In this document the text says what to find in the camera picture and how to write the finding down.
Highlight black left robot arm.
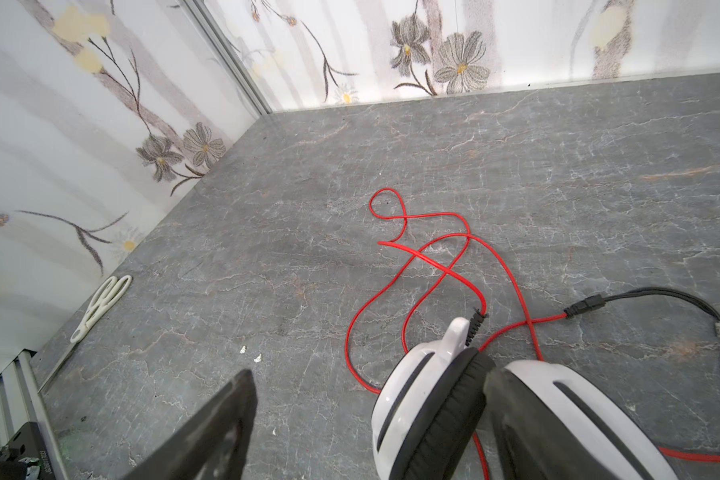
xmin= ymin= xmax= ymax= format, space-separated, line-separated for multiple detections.
xmin=0 ymin=422 xmax=56 ymax=480

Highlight white scissors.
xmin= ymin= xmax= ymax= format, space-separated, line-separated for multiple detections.
xmin=38 ymin=275 xmax=133 ymax=392

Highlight white black headset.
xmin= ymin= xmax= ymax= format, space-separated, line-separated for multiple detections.
xmin=371 ymin=314 xmax=676 ymax=479

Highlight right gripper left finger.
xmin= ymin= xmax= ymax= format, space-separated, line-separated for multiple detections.
xmin=125 ymin=369 xmax=258 ymax=479

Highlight black adapter cable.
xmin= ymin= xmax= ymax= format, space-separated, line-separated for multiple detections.
xmin=563 ymin=286 xmax=720 ymax=415

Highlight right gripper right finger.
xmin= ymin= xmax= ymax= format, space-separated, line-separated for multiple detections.
xmin=484 ymin=368 xmax=614 ymax=480

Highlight aluminium mounting rail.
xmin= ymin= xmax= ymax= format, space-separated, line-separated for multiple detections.
xmin=0 ymin=351 xmax=69 ymax=479

